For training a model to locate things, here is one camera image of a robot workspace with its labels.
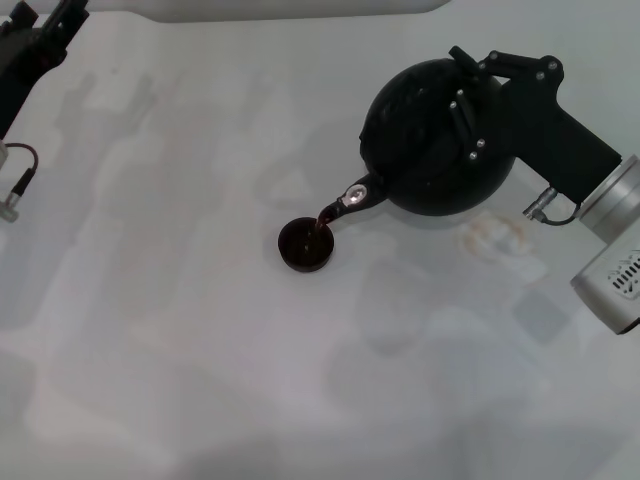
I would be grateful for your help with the black round teapot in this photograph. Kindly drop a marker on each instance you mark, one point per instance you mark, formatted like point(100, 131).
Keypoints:
point(425, 150)

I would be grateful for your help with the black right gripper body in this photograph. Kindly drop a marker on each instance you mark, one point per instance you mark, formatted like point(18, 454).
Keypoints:
point(555, 130)

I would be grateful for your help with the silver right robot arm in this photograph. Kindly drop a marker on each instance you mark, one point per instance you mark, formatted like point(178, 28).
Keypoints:
point(615, 200)

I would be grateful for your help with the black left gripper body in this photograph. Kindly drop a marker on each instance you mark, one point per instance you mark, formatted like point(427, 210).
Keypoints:
point(22, 70)

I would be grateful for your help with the dark round teacup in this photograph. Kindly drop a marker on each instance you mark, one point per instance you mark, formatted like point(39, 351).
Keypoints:
point(300, 255)

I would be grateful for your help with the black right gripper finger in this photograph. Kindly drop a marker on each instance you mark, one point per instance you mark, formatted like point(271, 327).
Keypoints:
point(467, 125)
point(525, 65)

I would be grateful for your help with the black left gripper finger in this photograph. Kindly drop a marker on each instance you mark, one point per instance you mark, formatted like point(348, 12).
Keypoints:
point(22, 15)
point(67, 20)

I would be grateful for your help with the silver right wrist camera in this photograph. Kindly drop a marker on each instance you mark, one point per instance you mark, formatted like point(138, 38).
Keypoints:
point(607, 290)

